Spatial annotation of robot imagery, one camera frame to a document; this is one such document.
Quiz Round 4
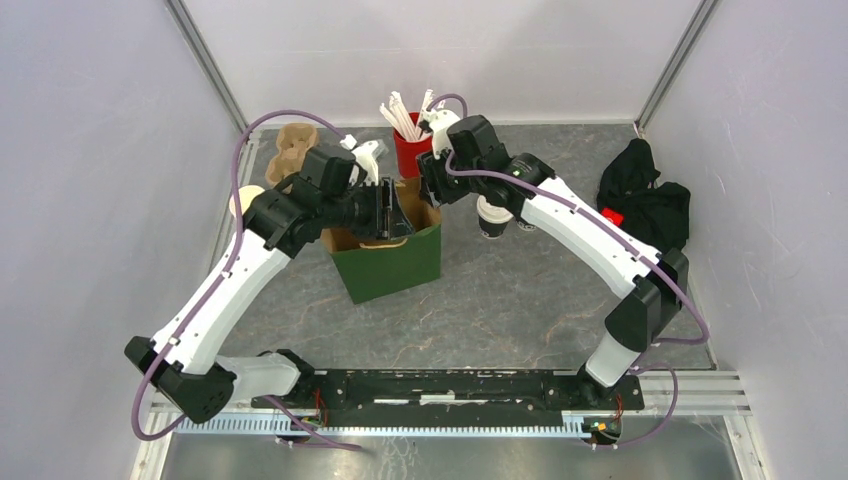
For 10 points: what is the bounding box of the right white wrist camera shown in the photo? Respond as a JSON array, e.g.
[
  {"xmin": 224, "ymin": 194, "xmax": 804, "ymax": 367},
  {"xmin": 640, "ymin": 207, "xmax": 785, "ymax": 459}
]
[{"xmin": 418, "ymin": 109, "xmax": 460, "ymax": 159}]

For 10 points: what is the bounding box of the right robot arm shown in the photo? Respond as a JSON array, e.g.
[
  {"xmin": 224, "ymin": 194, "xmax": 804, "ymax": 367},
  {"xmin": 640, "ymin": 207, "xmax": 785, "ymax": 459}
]
[{"xmin": 417, "ymin": 110, "xmax": 688, "ymax": 408}]

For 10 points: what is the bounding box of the brown paper bag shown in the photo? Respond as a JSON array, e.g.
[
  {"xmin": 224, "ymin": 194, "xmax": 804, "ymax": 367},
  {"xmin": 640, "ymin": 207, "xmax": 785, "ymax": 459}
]
[{"xmin": 320, "ymin": 177, "xmax": 442, "ymax": 253}]

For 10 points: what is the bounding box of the red straw holder cup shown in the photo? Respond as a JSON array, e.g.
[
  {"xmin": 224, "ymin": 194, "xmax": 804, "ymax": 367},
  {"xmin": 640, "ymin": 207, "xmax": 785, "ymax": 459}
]
[{"xmin": 393, "ymin": 130, "xmax": 432, "ymax": 178}]

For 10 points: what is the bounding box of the black cloth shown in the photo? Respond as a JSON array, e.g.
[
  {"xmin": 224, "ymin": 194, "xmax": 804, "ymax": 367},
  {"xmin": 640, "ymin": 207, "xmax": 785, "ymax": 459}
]
[{"xmin": 596, "ymin": 138, "xmax": 691, "ymax": 253}]

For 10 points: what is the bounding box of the stack of paper cups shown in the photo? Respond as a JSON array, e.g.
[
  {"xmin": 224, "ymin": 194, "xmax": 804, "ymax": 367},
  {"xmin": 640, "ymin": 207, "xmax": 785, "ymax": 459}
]
[{"xmin": 228, "ymin": 184, "xmax": 266, "ymax": 219}]

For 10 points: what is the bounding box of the black paper coffee cup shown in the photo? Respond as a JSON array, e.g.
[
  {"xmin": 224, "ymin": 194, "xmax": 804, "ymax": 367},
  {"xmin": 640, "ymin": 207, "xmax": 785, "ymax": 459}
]
[{"xmin": 516, "ymin": 220, "xmax": 536, "ymax": 232}]

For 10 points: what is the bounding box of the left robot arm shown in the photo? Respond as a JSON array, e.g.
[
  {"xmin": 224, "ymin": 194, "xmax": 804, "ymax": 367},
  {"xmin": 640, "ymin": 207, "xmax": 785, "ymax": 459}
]
[{"xmin": 125, "ymin": 141, "xmax": 415, "ymax": 424}]

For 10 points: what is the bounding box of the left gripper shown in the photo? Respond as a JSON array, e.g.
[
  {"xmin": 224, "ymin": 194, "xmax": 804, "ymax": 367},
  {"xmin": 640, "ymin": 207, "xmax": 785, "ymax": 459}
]
[{"xmin": 322, "ymin": 177, "xmax": 416, "ymax": 240}]

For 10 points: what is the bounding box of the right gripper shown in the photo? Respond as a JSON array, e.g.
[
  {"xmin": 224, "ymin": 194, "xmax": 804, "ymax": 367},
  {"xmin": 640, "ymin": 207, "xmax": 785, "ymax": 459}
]
[{"xmin": 416, "ymin": 142, "xmax": 483, "ymax": 208}]

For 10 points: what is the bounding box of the white cable duct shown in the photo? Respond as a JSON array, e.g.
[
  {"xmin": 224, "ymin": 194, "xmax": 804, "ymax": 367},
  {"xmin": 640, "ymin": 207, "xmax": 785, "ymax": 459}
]
[{"xmin": 175, "ymin": 413, "xmax": 590, "ymax": 439}]

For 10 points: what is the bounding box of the red tag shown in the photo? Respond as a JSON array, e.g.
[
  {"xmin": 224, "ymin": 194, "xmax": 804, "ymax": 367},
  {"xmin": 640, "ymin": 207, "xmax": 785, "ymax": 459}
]
[{"xmin": 601, "ymin": 208, "xmax": 624, "ymax": 226}]

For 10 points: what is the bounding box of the bundle of wrapped straws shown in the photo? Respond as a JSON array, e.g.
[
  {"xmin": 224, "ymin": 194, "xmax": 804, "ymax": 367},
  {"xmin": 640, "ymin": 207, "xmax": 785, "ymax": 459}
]
[{"xmin": 379, "ymin": 89, "xmax": 435, "ymax": 143}]

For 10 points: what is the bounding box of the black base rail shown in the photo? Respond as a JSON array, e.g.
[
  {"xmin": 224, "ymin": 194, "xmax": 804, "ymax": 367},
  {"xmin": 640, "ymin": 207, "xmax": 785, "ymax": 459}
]
[{"xmin": 279, "ymin": 369, "xmax": 645, "ymax": 427}]

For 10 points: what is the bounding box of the brown cardboard cup carrier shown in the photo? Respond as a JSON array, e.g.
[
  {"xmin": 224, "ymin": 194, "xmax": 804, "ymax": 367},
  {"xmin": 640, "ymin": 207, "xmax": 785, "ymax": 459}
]
[{"xmin": 265, "ymin": 123, "xmax": 319, "ymax": 188}]

